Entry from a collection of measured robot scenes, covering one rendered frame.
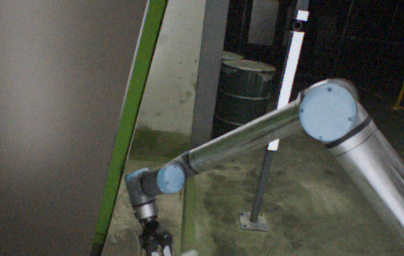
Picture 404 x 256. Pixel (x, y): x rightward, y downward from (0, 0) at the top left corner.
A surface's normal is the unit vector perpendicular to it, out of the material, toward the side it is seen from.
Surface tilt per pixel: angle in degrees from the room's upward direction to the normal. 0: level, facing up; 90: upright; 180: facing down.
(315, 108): 85
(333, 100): 86
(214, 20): 90
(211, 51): 90
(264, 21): 81
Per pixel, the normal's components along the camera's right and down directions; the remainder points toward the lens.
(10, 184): 0.01, 0.43
